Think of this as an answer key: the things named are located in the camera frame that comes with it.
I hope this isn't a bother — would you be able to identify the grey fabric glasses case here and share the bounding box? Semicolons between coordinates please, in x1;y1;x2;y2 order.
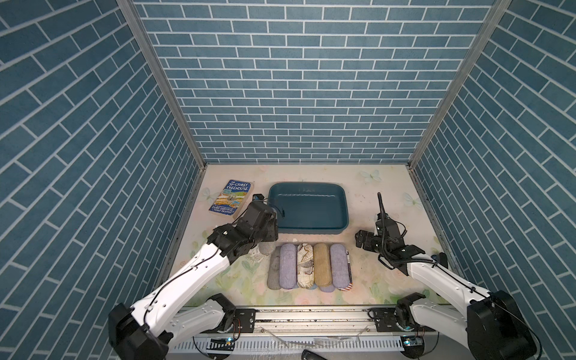
258;241;277;256

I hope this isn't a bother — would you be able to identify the lilac fabric glasses case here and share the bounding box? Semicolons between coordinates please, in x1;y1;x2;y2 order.
279;244;297;290
330;244;348;289

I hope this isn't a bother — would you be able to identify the world map glasses case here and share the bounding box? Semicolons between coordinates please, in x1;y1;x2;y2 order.
296;243;314;289

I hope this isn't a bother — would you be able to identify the tan fabric glasses case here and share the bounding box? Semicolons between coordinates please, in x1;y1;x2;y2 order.
313;243;332;287

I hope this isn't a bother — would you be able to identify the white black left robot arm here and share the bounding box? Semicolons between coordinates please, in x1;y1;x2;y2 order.
108;199;284;359

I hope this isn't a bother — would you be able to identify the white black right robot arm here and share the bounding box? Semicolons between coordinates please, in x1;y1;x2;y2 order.
355;211;543;359

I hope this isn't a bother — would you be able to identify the teal plastic storage box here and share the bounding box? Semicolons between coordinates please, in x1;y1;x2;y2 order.
268;181;350;235

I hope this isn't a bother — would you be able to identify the newspaper flag print glasses case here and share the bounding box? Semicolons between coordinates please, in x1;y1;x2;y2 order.
339;251;353;291

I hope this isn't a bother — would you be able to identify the dark grey lower glasses case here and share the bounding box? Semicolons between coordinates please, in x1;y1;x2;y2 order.
267;247;281;290

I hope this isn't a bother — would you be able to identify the blue paperback book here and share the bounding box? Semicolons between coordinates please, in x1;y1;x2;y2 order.
208;179;253;219

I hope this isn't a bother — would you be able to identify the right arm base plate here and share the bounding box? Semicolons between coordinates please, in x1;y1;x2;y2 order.
367;306;419;332

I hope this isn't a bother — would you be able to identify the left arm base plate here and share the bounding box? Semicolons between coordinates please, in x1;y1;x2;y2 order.
218;308;257;334

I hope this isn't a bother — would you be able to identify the aluminium mounting rail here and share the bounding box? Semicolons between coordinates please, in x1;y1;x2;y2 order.
179;305;469;338

